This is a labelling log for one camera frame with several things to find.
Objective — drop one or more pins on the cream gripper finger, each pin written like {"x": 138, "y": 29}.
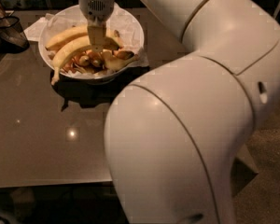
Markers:
{"x": 97, "y": 37}

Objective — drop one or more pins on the orange carrot piece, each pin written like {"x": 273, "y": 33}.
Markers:
{"x": 73, "y": 65}

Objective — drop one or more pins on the small round fruit right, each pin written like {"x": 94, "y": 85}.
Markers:
{"x": 97, "y": 63}

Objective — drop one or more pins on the white bowl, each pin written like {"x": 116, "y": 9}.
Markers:
{"x": 91, "y": 73}

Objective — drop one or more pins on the upper yellow banana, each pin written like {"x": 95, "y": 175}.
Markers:
{"x": 56, "y": 42}

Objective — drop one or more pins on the dark glass vessel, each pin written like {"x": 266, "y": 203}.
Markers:
{"x": 12, "y": 36}

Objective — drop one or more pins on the white paper under bowl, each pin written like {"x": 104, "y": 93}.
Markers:
{"x": 33, "y": 31}

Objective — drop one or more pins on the small yellow banana right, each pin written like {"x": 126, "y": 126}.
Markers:
{"x": 116, "y": 64}

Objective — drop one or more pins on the long yellow banana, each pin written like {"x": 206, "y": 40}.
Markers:
{"x": 68, "y": 51}

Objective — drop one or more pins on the small round fruit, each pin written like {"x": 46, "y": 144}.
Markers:
{"x": 84, "y": 61}
{"x": 97, "y": 63}

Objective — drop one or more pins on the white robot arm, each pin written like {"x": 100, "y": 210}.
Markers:
{"x": 171, "y": 136}

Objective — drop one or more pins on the small round fruit left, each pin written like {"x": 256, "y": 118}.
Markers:
{"x": 84, "y": 61}

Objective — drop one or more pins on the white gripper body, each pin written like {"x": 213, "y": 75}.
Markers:
{"x": 95, "y": 7}

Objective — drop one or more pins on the brown tipped fruit piece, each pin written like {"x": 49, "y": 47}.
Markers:
{"x": 123, "y": 54}

